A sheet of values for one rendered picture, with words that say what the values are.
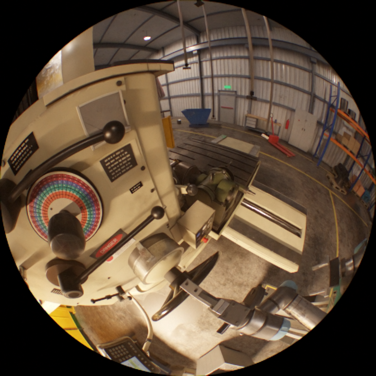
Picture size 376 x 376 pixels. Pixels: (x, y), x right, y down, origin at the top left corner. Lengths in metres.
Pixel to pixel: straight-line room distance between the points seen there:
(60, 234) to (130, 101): 0.24
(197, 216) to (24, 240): 0.59
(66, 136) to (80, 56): 0.85
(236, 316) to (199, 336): 1.77
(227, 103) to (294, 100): 4.06
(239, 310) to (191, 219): 0.39
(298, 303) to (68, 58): 1.52
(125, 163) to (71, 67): 0.87
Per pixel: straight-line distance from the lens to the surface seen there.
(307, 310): 0.50
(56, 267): 0.38
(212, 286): 1.80
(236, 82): 7.80
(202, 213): 0.52
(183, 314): 1.88
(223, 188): 0.70
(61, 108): 0.23
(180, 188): 0.46
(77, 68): 0.98
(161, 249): 0.41
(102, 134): 0.18
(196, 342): 2.09
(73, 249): 0.20
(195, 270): 0.46
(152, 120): 0.27
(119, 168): 0.25
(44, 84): 0.99
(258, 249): 1.24
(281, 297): 0.48
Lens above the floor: 1.78
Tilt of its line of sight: 45 degrees down
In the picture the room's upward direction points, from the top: 6 degrees counter-clockwise
